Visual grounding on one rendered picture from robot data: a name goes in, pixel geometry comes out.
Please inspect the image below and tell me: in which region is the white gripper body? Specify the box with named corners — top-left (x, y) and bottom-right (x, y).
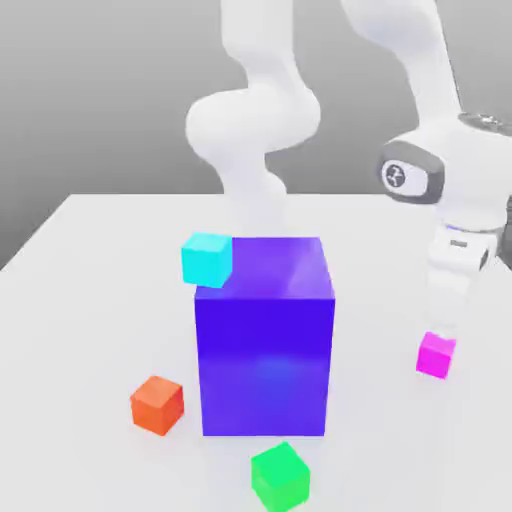
top-left (423, 265), bottom-right (476, 324)

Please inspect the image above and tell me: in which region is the small magenta cube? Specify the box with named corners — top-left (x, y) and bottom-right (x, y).
top-left (414, 331), bottom-right (458, 380)

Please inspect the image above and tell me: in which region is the small cyan cube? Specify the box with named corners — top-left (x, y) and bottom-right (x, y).
top-left (180, 232), bottom-right (234, 290)

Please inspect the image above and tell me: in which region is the small green cube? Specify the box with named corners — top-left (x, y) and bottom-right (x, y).
top-left (250, 440), bottom-right (312, 512)

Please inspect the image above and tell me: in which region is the small orange cube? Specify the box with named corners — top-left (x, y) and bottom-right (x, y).
top-left (129, 375), bottom-right (186, 437)

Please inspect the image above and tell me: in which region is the large blue box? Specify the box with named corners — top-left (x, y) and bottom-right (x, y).
top-left (193, 236), bottom-right (336, 438)

